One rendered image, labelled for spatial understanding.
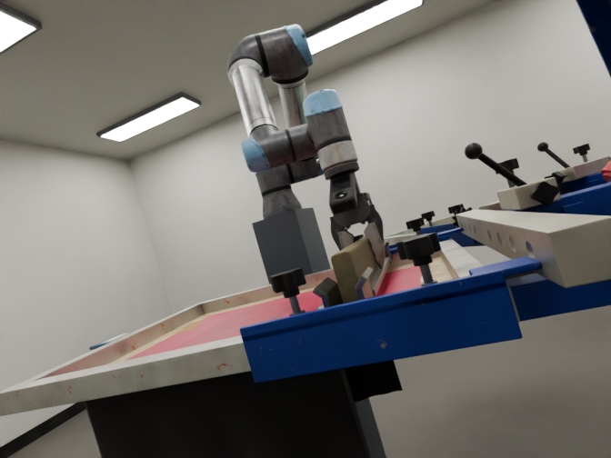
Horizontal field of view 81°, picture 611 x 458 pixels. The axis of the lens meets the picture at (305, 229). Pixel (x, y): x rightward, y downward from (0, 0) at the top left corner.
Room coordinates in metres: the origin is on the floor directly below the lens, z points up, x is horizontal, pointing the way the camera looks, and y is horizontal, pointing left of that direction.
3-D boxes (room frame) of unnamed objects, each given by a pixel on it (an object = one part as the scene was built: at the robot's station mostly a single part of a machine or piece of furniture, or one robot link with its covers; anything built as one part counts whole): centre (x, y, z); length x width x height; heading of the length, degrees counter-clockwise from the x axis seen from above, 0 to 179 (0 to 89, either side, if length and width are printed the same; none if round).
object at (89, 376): (0.75, 0.11, 0.97); 0.79 x 0.58 x 0.04; 73
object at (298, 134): (0.81, -0.08, 1.31); 0.11 x 0.11 x 0.08; 3
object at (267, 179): (1.34, 0.06, 1.37); 0.13 x 0.12 x 0.14; 93
